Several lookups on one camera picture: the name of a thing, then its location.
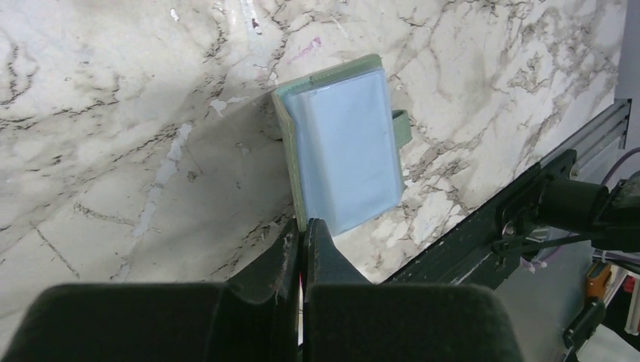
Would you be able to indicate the green card holder wallet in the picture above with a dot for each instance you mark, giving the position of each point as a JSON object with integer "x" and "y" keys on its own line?
{"x": 342, "y": 141}

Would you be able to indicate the aluminium frame rail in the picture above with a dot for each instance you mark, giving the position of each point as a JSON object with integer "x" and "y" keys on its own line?
{"x": 597, "y": 143}

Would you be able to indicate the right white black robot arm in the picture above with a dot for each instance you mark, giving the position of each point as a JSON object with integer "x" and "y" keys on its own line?
{"x": 609, "y": 219}

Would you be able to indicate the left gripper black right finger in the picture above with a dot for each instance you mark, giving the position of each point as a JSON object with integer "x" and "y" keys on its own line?
{"x": 347, "y": 318}

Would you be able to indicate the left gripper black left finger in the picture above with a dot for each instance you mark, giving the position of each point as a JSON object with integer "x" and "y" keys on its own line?
{"x": 253, "y": 316}

